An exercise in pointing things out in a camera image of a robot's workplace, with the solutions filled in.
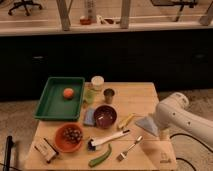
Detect red small bowl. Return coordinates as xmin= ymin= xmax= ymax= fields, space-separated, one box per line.
xmin=80 ymin=16 xmax=92 ymax=25

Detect wooden post left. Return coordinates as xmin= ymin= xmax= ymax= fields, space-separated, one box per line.
xmin=56 ymin=0 xmax=70 ymax=31

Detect purple bowl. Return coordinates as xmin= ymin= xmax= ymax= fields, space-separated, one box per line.
xmin=93 ymin=105 xmax=117 ymax=129

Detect blue sponge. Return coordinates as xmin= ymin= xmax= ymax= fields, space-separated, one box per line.
xmin=83 ymin=108 xmax=95 ymax=126

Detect black office chair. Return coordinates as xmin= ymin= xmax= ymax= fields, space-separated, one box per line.
xmin=8 ymin=0 xmax=43 ymax=16

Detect metal cup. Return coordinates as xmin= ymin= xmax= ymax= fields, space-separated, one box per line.
xmin=104 ymin=88 xmax=115 ymax=104

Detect grey triangular towel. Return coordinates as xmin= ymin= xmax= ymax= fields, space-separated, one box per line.
xmin=135 ymin=116 xmax=158 ymax=136

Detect dark grapes bunch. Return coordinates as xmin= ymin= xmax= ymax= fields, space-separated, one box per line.
xmin=63 ymin=128 xmax=82 ymax=143

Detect white round container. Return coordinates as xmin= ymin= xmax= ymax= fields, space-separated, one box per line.
xmin=91 ymin=76 xmax=104 ymax=91

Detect green translucent cup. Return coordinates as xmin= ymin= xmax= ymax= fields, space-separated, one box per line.
xmin=83 ymin=89 xmax=95 ymax=104

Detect small wooden box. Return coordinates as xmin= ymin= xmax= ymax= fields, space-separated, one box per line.
xmin=34 ymin=138 xmax=59 ymax=163

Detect black stand post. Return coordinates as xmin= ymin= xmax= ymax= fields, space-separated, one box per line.
xmin=3 ymin=136 xmax=14 ymax=171

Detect yellow banana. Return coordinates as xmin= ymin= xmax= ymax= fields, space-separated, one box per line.
xmin=117 ymin=113 xmax=135 ymax=130

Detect green plastic tray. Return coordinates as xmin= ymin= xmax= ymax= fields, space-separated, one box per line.
xmin=34 ymin=77 xmax=85 ymax=121

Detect green cucumber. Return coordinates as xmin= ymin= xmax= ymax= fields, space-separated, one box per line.
xmin=88 ymin=145 xmax=112 ymax=167

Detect orange bowl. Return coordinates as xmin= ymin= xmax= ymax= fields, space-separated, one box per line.
xmin=54 ymin=123 xmax=83 ymax=153

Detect wooden post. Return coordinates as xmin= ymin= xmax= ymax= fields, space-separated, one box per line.
xmin=56 ymin=0 xmax=70 ymax=31
xmin=120 ymin=0 xmax=131 ymax=29

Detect wooden post middle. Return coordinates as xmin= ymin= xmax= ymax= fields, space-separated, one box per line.
xmin=120 ymin=0 xmax=131 ymax=29

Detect white handled dish brush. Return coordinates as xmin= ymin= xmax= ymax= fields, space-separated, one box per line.
xmin=87 ymin=130 xmax=130 ymax=151

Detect orange ball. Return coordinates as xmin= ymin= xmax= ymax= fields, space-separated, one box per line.
xmin=63 ymin=88 xmax=74 ymax=99

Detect black cable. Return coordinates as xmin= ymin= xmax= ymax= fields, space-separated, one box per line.
xmin=169 ymin=132 xmax=213 ymax=171

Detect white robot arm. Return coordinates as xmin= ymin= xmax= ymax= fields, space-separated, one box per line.
xmin=153 ymin=92 xmax=213 ymax=148

